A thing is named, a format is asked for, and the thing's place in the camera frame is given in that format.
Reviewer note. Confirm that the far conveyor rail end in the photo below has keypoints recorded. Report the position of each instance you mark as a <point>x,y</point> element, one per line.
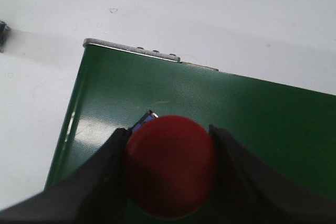
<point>140,51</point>

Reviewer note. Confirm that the red push button yellow clip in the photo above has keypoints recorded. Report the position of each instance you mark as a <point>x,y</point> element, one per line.
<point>169,166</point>

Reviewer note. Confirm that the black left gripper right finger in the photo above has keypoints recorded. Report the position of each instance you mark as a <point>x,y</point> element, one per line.
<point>249,191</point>

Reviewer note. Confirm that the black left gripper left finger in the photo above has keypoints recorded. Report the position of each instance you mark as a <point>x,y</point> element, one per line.
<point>93,193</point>

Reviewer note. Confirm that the yellow push button back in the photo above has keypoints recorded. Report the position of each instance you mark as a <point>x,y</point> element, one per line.
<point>4,33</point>

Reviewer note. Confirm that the green conveyor belt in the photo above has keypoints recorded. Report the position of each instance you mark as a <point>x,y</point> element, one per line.
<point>292,130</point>

